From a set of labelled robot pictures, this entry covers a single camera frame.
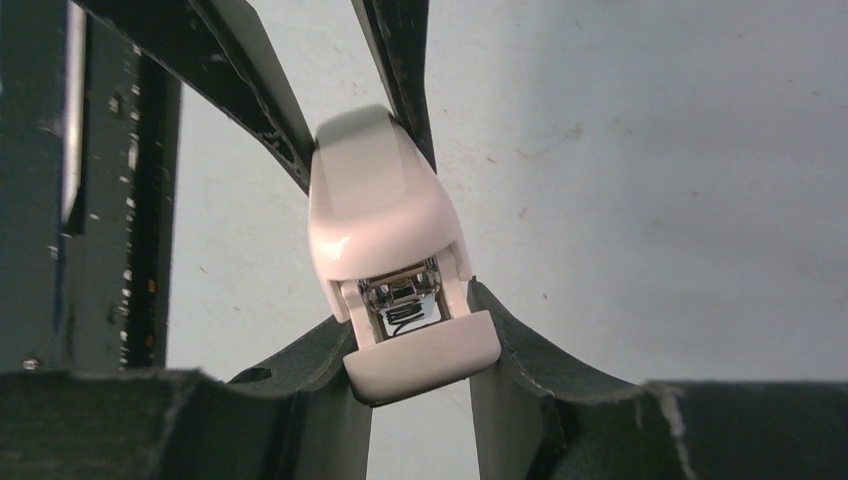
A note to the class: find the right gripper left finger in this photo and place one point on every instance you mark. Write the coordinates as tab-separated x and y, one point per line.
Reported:
292	416

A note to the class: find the white stapler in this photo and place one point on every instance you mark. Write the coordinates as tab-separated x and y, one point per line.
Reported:
389	251

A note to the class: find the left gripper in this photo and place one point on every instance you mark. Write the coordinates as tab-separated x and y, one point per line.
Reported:
89	137

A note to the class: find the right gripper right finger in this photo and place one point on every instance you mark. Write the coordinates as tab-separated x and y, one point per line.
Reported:
541	413

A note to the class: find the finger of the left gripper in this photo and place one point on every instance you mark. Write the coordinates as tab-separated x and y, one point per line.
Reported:
396	34

